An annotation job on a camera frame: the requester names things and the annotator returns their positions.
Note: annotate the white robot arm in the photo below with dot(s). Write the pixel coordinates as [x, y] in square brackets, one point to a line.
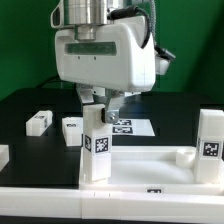
[103, 43]

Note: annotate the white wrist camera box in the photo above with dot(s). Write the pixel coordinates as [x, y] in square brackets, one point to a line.
[160, 60]

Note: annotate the white desk top tray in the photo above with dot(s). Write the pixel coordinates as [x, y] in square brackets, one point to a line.
[152, 169]

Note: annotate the white front fence bar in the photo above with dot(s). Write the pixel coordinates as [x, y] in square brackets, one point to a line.
[111, 205]

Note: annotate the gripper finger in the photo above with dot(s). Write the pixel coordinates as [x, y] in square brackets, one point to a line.
[85, 93]
[113, 103]

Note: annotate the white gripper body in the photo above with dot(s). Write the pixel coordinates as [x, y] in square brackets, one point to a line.
[114, 61]

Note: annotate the marker sheet with tags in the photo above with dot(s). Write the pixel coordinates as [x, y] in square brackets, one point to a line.
[133, 127]

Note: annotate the white left fence piece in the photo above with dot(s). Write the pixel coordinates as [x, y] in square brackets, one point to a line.
[4, 156]

